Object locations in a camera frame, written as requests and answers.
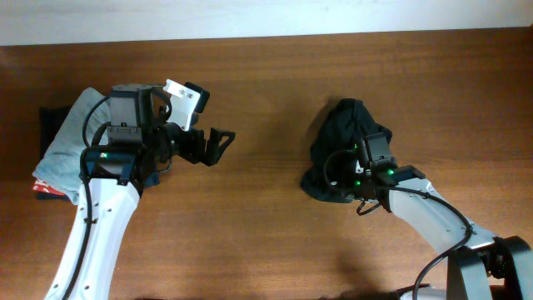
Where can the light blue folded shirt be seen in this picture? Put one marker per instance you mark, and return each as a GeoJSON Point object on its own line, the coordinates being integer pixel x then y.
{"type": "Point", "coordinates": [60, 167]}

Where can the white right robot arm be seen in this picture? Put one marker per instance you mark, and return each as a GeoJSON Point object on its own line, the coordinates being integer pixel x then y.
{"type": "Point", "coordinates": [472, 262]}

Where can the navy folded garment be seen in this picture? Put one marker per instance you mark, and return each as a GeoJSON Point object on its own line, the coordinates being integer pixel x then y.
{"type": "Point", "coordinates": [51, 120]}

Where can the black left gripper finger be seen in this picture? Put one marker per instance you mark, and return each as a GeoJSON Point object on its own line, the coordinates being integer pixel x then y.
{"type": "Point", "coordinates": [217, 144]}
{"type": "Point", "coordinates": [203, 99]}

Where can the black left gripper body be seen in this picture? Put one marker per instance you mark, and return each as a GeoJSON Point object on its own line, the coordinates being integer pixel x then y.
{"type": "Point", "coordinates": [186, 143]}

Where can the dark teal shirt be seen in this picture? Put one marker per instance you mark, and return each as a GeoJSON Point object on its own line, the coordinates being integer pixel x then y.
{"type": "Point", "coordinates": [345, 125]}

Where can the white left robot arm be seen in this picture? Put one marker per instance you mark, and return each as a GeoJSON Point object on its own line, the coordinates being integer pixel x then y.
{"type": "Point", "coordinates": [149, 125]}

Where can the red folded garment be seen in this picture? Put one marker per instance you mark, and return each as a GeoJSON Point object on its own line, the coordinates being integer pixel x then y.
{"type": "Point", "coordinates": [42, 187]}

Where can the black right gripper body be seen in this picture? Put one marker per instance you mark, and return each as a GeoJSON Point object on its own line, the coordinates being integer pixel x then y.
{"type": "Point", "coordinates": [352, 182]}

